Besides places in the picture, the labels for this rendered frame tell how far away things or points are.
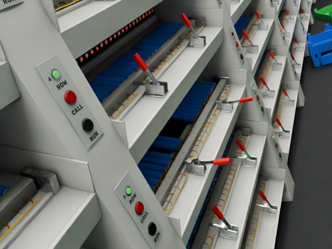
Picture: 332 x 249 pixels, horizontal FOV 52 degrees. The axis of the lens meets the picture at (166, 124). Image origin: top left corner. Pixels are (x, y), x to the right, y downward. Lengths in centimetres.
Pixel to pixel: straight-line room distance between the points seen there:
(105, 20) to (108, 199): 28
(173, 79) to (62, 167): 35
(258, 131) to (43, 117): 85
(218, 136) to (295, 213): 54
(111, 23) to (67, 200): 29
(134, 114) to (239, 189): 45
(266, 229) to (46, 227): 79
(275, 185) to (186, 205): 63
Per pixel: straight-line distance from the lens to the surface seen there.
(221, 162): 71
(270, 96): 140
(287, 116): 163
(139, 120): 59
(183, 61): 81
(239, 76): 108
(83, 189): 47
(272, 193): 122
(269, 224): 113
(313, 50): 228
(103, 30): 58
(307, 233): 122
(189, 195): 69
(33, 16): 47
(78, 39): 52
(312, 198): 133
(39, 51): 45
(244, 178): 100
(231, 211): 91
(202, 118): 87
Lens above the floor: 87
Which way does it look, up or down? 21 degrees down
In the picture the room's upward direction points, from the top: 28 degrees counter-clockwise
